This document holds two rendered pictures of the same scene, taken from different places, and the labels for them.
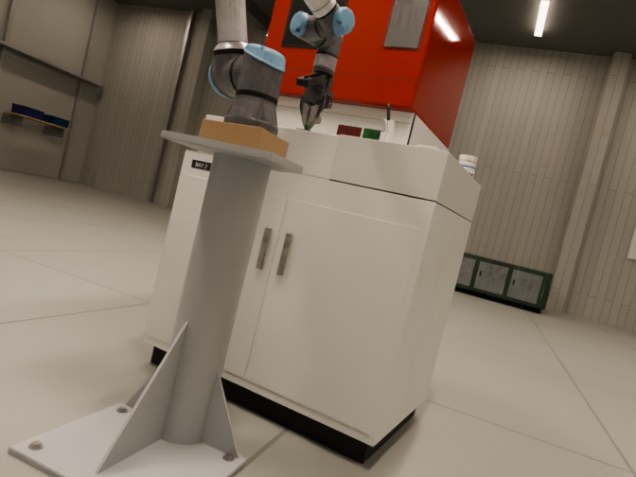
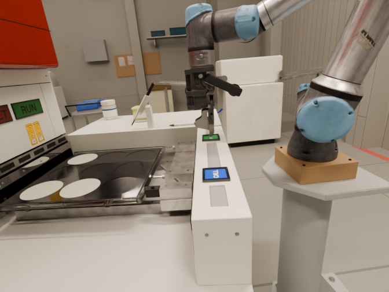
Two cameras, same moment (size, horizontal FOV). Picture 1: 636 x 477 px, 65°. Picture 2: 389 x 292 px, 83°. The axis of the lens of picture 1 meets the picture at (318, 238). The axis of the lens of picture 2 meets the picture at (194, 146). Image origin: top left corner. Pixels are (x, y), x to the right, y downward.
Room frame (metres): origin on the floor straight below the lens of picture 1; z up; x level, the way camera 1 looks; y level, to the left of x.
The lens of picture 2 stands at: (2.00, 0.72, 1.18)
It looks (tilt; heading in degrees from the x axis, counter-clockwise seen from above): 19 degrees down; 247
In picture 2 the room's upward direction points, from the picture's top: 5 degrees counter-clockwise
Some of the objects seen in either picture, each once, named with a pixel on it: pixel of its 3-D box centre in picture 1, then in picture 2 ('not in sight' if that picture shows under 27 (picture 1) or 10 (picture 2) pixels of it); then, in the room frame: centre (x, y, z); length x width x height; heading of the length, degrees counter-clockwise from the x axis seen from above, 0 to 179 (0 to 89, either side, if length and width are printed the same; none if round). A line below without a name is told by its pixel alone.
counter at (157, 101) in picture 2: not in sight; (162, 98); (0.01, -6.29, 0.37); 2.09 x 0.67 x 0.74; 71
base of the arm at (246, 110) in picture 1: (253, 114); (312, 138); (1.38, 0.25, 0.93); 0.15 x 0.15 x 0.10
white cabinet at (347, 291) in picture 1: (307, 290); not in sight; (1.91, -0.01, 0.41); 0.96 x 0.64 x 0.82; 64
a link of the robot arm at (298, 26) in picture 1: (311, 28); (237, 25); (1.62, 0.18, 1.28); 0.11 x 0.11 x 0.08; 42
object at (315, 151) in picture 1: (270, 147); (214, 175); (1.74, 0.24, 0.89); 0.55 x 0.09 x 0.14; 64
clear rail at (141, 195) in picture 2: not in sight; (154, 167); (1.87, 0.10, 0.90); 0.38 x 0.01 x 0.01; 64
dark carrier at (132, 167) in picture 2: not in sight; (98, 170); (2.04, 0.02, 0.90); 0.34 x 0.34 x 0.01; 64
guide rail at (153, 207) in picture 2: not in sight; (105, 209); (2.04, 0.15, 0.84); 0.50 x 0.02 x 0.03; 154
